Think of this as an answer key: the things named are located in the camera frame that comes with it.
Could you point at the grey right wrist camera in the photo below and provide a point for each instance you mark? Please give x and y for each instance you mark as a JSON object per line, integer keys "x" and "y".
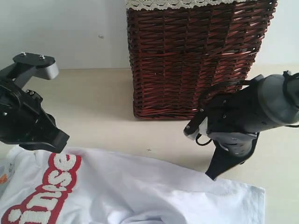
{"x": 197, "y": 126}

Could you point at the brown wicker basket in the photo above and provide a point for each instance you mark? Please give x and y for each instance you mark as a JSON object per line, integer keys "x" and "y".
{"x": 176, "y": 54}

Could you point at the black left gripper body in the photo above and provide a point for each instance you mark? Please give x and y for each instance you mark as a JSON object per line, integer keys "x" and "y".
{"x": 20, "y": 113}

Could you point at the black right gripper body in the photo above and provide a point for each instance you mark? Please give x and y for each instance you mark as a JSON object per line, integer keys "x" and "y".
{"x": 232, "y": 145}

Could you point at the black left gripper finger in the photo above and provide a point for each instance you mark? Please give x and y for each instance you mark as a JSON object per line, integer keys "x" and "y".
{"x": 52, "y": 141}

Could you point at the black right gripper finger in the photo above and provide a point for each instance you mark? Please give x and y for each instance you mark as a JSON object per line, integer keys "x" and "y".
{"x": 222, "y": 161}

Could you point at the white t-shirt with red lettering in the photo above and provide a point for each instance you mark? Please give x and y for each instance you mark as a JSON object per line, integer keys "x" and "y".
{"x": 93, "y": 186}

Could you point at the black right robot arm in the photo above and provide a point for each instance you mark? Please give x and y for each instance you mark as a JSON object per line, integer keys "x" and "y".
{"x": 235, "y": 121}

